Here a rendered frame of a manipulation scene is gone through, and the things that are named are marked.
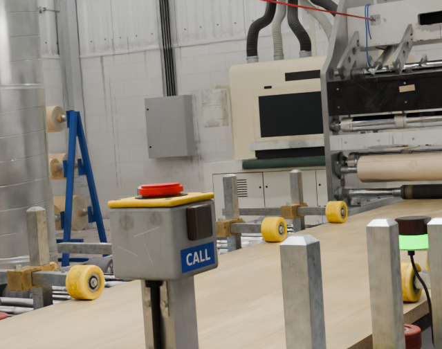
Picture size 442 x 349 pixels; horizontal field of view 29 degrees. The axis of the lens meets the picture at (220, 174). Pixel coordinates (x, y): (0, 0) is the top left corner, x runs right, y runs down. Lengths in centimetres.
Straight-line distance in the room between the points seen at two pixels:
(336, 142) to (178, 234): 333
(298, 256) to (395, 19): 331
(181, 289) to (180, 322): 3
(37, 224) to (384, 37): 247
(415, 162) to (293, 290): 295
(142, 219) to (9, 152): 441
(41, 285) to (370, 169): 214
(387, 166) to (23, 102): 224
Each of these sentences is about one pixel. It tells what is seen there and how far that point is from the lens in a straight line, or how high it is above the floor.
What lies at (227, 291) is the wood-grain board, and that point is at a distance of 204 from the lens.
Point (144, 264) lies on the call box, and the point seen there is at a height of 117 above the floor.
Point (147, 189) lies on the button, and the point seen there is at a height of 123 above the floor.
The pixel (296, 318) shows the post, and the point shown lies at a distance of 101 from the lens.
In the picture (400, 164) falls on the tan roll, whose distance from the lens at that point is 395.
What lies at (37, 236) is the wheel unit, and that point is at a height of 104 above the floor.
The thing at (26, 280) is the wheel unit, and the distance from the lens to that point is 216.
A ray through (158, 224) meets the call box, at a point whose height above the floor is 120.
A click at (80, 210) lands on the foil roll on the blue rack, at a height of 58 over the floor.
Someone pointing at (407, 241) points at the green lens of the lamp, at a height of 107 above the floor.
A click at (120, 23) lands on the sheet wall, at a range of 1217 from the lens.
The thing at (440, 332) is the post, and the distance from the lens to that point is 149.
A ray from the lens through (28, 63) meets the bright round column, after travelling 523.
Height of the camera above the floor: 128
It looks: 3 degrees down
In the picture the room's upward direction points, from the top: 4 degrees counter-clockwise
